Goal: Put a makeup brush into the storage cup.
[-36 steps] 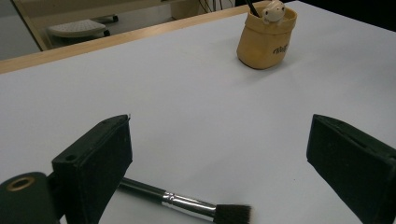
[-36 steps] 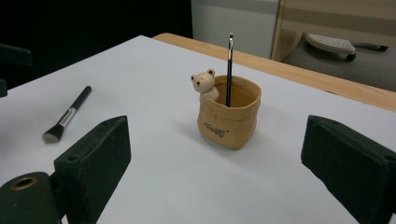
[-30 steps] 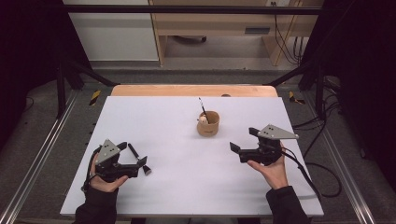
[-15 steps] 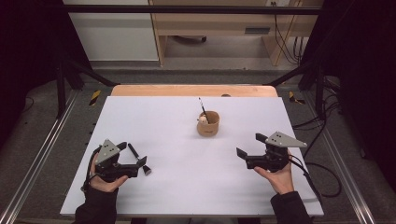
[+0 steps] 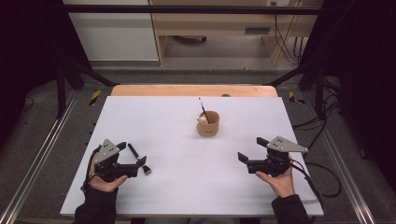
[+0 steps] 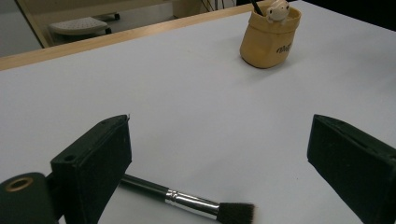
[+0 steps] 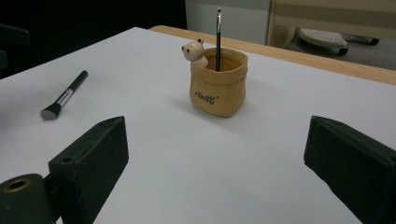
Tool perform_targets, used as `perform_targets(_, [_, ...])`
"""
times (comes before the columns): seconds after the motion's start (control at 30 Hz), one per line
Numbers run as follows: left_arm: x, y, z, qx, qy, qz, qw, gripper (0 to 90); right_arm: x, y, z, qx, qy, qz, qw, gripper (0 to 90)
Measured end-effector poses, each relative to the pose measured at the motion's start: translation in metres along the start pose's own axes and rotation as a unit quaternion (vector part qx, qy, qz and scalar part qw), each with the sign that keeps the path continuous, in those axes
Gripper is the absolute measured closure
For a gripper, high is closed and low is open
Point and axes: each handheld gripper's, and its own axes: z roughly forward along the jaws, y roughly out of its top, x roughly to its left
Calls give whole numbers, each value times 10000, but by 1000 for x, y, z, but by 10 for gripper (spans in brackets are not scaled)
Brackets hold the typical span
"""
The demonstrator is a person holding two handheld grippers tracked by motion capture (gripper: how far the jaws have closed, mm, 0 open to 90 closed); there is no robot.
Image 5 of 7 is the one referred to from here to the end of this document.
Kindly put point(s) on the black metal frame post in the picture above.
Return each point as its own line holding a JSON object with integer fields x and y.
{"x": 319, "y": 93}
{"x": 61, "y": 93}

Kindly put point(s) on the aluminium floor rail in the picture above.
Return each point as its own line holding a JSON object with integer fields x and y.
{"x": 342, "y": 161}
{"x": 40, "y": 155}

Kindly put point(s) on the person's right hand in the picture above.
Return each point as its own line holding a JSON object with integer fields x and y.
{"x": 281, "y": 185}

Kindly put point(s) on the person's left hand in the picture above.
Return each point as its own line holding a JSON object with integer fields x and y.
{"x": 107, "y": 186}

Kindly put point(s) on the black makeup brush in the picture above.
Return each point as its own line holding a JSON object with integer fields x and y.
{"x": 134, "y": 151}

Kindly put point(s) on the wooden desk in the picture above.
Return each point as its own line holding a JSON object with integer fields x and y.
{"x": 218, "y": 21}

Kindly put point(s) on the white cabinet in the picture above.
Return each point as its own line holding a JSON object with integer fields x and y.
{"x": 115, "y": 34}

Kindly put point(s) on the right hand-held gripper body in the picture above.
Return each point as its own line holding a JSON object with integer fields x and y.
{"x": 285, "y": 144}

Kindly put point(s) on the thin black paintbrush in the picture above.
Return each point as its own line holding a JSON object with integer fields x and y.
{"x": 201, "y": 105}

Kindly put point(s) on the tan ceramic bear pot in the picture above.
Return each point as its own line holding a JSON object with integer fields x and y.
{"x": 208, "y": 127}

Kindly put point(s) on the black metal frame bar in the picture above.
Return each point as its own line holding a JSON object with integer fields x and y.
{"x": 186, "y": 9}

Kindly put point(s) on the black curtain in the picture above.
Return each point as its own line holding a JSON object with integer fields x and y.
{"x": 28, "y": 46}
{"x": 358, "y": 46}

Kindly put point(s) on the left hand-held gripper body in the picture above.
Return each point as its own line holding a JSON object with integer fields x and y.
{"x": 107, "y": 151}

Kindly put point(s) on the wooden table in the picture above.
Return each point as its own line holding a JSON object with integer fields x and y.
{"x": 171, "y": 90}

